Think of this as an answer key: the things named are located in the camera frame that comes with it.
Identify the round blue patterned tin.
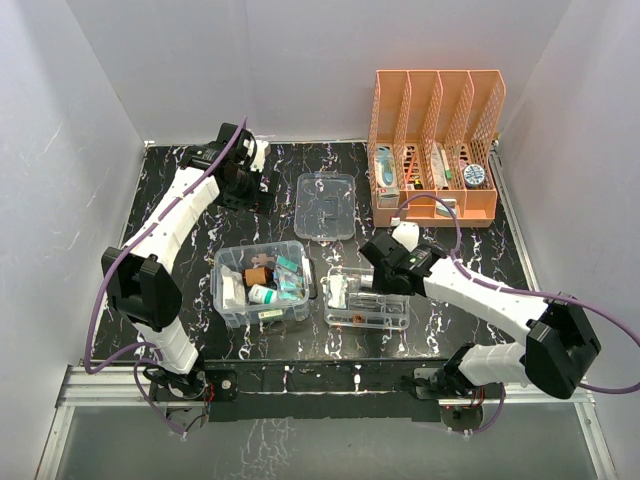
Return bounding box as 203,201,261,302
462,163,487,189

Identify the teal tape packet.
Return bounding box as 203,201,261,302
274,255,305,300

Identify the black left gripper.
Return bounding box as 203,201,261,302
215,163,280,219

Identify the white gauze pad packet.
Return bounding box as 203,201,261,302
220,265,247,309

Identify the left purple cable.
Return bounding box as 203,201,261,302
83,116,249,441

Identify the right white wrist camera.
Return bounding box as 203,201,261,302
390,217,420,252

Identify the brown orange-capped bottle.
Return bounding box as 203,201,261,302
242,266,274,287

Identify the blue white stapler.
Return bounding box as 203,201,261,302
436,198,457,218

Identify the peach plastic desk organizer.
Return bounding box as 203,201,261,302
367,70,506,227

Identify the clear divider tray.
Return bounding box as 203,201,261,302
323,266,410,331

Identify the white marker pen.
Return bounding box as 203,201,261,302
436,143,451,189

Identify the white teal dressing packet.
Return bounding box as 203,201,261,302
327,274,348,309

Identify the clear plastic medicine box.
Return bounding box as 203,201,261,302
211,241,317,328

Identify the white blue bandage roll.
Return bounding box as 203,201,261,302
358,274,374,291

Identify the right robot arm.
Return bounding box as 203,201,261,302
360,232,601,399

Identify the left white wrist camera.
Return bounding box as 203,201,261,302
241,132,271,173

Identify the white green-label bottle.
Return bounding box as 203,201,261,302
248,284,278,305

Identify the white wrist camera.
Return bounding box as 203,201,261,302
390,217,420,252
241,132,271,173

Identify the orange pen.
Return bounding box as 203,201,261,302
405,151,417,185

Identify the grey staples box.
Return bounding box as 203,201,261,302
377,186,400,209

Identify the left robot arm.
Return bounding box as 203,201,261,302
96,123,279,399

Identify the clear plastic box lid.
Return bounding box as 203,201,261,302
294,171,356,242

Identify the aluminium frame rail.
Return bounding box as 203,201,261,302
34,364,621,480

